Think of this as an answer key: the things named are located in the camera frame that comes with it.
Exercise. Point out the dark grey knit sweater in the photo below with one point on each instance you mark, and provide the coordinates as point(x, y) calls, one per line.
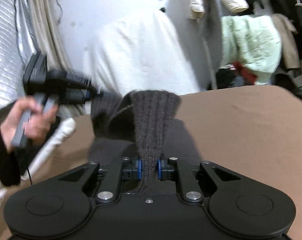
point(151, 120)

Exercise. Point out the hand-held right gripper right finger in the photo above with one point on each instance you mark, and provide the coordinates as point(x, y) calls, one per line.
point(163, 171)

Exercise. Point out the beige coat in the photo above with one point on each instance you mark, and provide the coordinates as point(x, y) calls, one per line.
point(288, 45)

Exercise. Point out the beige curtain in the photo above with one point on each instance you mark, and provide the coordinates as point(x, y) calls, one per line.
point(40, 25)

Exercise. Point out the silver quilted insulation sheet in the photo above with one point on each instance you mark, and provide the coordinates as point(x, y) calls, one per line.
point(5, 42)

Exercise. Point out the person's left forearm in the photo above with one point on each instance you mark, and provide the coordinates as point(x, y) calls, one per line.
point(3, 165)

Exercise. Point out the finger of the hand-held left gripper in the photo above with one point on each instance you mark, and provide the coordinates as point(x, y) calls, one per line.
point(87, 94)

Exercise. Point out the pile of dark clothes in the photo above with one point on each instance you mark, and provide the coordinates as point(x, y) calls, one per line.
point(226, 80)

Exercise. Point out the black hanging clothes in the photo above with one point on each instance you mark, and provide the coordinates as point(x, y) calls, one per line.
point(273, 0)

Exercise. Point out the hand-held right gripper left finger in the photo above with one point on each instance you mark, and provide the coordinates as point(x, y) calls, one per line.
point(134, 171)

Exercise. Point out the red cloth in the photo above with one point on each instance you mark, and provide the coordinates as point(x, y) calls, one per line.
point(246, 73)

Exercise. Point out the mint green quilted jacket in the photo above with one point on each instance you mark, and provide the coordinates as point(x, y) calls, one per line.
point(251, 42)

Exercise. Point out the white cover sheet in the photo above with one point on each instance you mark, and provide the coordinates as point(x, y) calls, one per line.
point(141, 55)

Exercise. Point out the person's left hand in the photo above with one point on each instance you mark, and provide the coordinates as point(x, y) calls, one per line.
point(38, 127)

